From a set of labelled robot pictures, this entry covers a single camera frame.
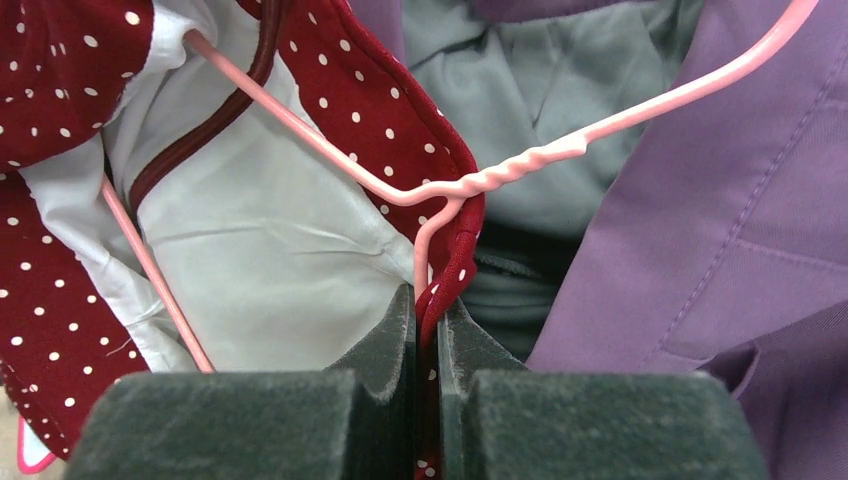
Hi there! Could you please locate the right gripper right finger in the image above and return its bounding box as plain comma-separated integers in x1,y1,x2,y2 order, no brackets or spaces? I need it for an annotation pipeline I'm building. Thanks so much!
437,304,768,480

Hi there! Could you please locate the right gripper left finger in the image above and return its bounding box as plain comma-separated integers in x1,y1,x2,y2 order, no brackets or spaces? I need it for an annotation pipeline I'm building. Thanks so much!
65,286,416,480

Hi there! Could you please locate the pink wire hanger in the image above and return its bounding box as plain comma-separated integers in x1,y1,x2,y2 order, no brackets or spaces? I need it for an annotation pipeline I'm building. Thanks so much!
99,0,823,375

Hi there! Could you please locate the purple pleated skirt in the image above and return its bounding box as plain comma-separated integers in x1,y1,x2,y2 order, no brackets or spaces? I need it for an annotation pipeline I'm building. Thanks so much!
344,0,848,480

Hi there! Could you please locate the white board with pink edge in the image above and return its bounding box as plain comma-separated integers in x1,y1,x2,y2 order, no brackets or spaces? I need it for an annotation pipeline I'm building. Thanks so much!
16,417,57,475

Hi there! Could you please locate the grey garment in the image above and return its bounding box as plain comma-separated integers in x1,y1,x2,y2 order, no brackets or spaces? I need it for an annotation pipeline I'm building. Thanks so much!
402,1,702,360

